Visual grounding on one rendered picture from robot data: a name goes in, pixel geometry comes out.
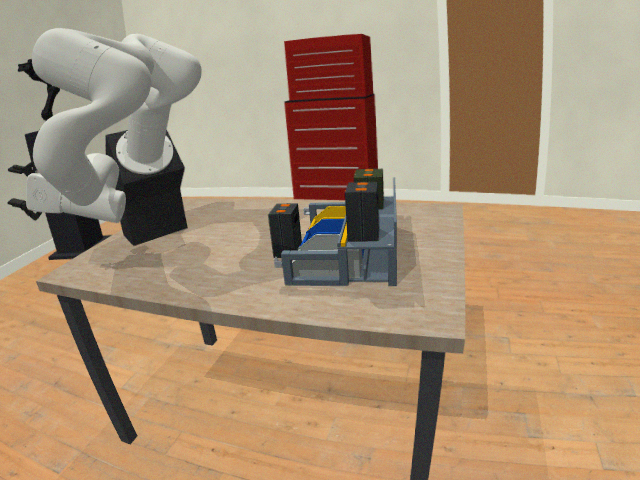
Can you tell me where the blue bin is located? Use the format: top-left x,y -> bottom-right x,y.
299,219 -> 344,247

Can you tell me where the yellow open bin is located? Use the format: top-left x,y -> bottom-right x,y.
307,206 -> 346,231

